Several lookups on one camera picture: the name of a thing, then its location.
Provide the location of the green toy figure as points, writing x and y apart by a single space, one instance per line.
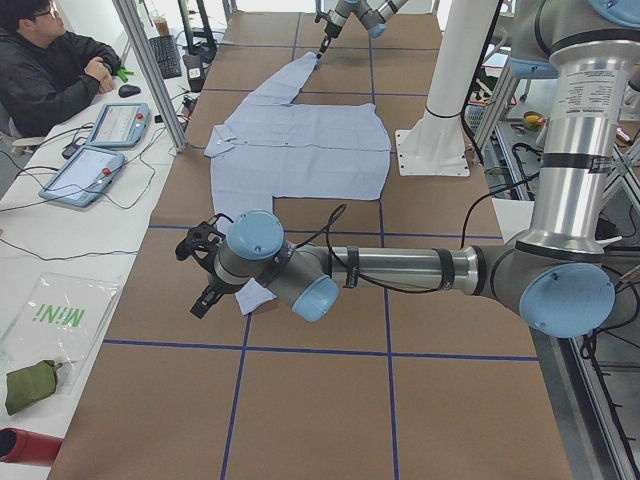
124 74

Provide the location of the black keyboard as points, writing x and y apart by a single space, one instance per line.
166 54

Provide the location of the red cylinder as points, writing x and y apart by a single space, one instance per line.
29 448

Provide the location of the light blue striped shirt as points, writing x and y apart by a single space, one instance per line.
272 147

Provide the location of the iced coffee cup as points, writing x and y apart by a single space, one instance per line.
161 25

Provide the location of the blue teach pendant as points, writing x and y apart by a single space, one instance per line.
84 177
119 125

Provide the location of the clear plastic bag green print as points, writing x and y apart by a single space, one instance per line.
60 321

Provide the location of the lower blue teach pendant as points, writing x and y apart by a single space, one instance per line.
84 177

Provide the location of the white chair seat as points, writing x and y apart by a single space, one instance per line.
513 216

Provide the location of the black computer mouse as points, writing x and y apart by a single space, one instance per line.
127 90

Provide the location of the aluminium frame post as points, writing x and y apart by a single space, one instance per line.
129 18

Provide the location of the green fabric pouch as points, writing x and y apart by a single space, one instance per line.
29 385

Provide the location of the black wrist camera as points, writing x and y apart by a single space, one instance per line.
321 16
202 242

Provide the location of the upper blue teach pendant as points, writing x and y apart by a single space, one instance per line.
119 125

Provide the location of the person in black jacket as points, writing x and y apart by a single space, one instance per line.
49 74

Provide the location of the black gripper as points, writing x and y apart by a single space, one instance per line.
213 284
327 35

